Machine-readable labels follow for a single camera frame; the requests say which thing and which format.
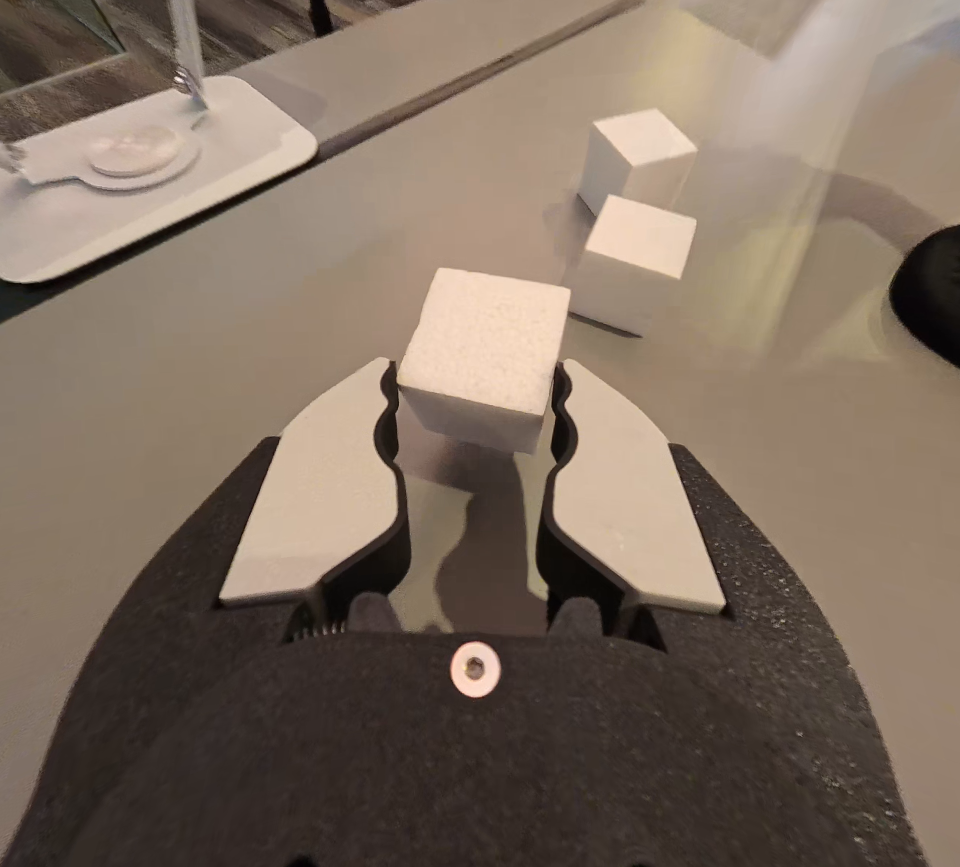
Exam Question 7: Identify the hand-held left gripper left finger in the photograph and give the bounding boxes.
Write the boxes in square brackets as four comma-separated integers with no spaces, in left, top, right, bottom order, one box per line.
[219,357,412,636]

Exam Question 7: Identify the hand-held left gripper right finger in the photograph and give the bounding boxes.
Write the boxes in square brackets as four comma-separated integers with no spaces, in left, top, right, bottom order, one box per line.
[538,358,727,637]

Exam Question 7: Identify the wooden board document stand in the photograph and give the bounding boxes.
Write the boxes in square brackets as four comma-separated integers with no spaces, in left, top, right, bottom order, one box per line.
[0,0,320,283]

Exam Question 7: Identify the black wrist rest pad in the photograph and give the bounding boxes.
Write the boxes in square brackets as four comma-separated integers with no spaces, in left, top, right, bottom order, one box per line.
[888,225,960,362]

